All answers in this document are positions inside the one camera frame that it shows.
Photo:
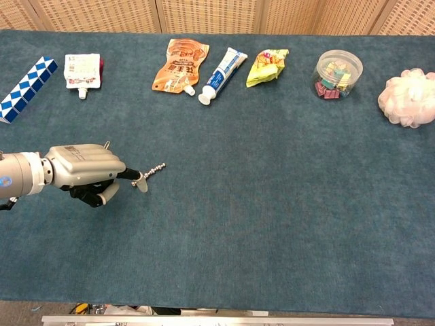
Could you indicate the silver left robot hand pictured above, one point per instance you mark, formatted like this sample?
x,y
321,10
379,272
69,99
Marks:
x,y
85,163

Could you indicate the silver metal bead rod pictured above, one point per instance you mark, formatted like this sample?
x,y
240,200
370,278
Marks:
x,y
154,169

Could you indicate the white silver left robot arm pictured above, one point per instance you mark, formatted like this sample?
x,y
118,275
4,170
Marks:
x,y
20,173

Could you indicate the yellow snack packet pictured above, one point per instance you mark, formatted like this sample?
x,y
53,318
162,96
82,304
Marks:
x,y
265,71

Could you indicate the white spouted drink pouch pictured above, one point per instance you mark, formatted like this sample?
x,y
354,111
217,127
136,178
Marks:
x,y
81,73

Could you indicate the blue white snake puzzle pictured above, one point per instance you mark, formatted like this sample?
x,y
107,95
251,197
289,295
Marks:
x,y
27,88

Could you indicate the dark red packet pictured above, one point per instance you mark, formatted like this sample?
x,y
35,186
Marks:
x,y
101,69

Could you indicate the orange spouted food pouch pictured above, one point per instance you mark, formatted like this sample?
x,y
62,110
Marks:
x,y
176,68

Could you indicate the woven rattan folding screen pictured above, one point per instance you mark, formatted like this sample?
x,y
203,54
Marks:
x,y
102,13

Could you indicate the blue white toothpaste tube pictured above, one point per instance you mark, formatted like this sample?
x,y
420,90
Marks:
x,y
221,74

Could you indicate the teal felt table cloth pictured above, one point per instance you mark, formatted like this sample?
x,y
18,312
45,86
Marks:
x,y
238,220

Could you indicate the clear jar of binder clips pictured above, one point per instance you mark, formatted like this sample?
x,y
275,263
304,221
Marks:
x,y
336,74

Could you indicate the pale pink bath pouf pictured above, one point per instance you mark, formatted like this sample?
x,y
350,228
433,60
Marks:
x,y
408,98

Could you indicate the aluminium profile rail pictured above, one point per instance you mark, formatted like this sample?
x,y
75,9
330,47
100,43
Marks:
x,y
204,321

